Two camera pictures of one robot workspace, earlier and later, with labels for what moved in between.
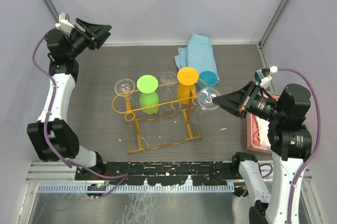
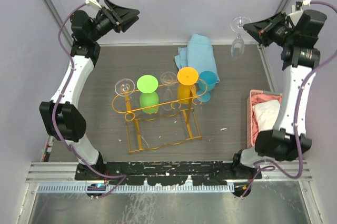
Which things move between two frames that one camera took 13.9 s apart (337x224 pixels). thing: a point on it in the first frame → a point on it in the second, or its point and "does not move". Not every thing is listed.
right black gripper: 238,101 → 260,30
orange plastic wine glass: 187,76 does not move
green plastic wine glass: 149,100 does not move
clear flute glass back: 168,79 does not move
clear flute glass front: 124,87 does not move
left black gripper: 95,35 → 115,14
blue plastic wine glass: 207,79 does not move
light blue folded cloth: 199,55 does not move
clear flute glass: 205,101 → 237,47
